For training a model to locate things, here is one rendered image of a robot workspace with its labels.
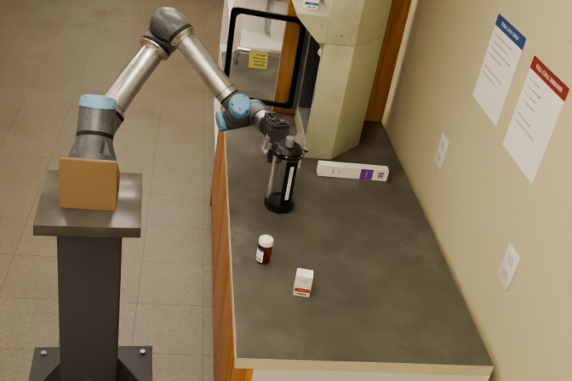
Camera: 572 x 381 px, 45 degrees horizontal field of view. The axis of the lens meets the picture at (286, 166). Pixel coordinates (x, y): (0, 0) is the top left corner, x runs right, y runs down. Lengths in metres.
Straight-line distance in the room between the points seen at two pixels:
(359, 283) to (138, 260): 1.68
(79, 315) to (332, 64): 1.25
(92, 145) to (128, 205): 0.24
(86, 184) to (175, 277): 1.34
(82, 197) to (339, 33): 1.04
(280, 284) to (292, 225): 0.30
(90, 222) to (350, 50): 1.07
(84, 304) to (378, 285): 1.01
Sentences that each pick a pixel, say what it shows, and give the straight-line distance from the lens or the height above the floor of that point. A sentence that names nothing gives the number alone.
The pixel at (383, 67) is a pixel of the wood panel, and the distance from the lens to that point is 2.98.
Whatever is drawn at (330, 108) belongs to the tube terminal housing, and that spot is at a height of 1.16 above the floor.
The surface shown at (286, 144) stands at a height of 1.19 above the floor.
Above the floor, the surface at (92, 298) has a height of 0.59.
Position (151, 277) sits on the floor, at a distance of 3.46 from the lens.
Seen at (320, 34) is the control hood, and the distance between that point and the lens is 2.46.
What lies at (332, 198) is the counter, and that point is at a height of 0.94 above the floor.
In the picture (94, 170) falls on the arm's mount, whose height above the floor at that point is 1.09.
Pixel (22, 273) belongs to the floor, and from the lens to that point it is 3.51.
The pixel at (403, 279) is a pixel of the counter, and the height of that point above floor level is 0.94.
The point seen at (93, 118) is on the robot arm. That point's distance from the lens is 2.24.
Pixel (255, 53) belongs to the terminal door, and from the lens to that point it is 2.83.
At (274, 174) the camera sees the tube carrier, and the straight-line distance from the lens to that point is 2.26.
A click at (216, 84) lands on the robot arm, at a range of 2.34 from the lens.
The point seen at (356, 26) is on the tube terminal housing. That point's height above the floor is 1.49.
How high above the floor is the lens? 2.26
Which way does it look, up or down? 30 degrees down
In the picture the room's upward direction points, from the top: 10 degrees clockwise
